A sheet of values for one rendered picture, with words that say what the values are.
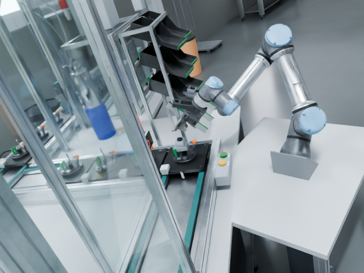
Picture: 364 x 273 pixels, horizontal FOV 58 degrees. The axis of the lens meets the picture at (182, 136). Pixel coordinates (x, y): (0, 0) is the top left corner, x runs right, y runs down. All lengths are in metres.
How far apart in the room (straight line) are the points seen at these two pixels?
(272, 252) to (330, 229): 1.08
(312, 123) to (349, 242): 1.21
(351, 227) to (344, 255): 0.25
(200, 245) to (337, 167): 0.80
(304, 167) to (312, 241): 0.38
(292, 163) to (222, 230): 0.47
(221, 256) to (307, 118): 0.70
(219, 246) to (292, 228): 0.31
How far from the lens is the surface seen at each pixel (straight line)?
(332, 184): 1.67
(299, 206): 1.57
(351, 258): 2.49
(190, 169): 1.72
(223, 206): 1.62
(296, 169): 1.68
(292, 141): 1.69
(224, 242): 1.47
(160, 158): 1.89
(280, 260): 2.47
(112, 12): 2.86
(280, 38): 1.63
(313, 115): 1.57
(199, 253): 1.33
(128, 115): 0.74
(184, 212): 1.57
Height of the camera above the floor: 1.95
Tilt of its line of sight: 29 degrees down
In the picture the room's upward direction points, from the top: 17 degrees counter-clockwise
